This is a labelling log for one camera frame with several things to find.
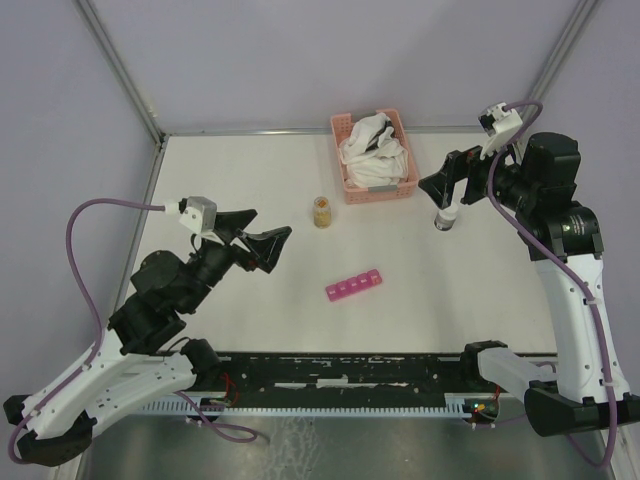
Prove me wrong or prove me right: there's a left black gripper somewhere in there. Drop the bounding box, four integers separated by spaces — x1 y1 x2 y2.
181 209 294 312

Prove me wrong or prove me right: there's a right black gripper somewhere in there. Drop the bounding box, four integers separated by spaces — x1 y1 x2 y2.
419 131 539 213

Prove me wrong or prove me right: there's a white vitamin bottle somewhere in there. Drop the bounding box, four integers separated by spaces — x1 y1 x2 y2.
434 203 459 231

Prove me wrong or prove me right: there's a pink pill organizer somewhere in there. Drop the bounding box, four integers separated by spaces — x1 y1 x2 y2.
325 269 383 302

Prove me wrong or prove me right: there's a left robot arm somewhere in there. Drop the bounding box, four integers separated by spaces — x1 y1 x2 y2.
3 209 292 467

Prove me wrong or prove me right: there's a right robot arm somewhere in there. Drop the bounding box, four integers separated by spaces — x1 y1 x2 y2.
418 132 639 437

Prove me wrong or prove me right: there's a white cloth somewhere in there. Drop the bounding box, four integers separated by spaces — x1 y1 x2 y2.
339 112 409 189

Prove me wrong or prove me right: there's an amber pill bottle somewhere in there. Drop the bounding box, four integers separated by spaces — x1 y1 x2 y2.
313 196 332 228

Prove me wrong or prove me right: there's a pink plastic basket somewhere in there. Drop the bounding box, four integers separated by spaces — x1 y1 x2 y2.
330 109 418 204

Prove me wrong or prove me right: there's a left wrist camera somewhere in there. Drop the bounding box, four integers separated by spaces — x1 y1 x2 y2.
179 196 217 235

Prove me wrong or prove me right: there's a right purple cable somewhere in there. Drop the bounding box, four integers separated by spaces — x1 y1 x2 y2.
487 99 619 467

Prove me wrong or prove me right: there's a purple cable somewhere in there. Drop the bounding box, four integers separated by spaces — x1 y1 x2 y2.
8 197 259 462
487 99 619 467

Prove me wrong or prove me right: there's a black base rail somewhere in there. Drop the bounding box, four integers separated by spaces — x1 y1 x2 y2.
189 352 496 410

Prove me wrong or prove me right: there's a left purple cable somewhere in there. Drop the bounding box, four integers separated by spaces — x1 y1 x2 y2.
8 197 259 462

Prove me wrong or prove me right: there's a white cable duct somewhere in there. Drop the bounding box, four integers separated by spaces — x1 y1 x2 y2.
134 394 476 415

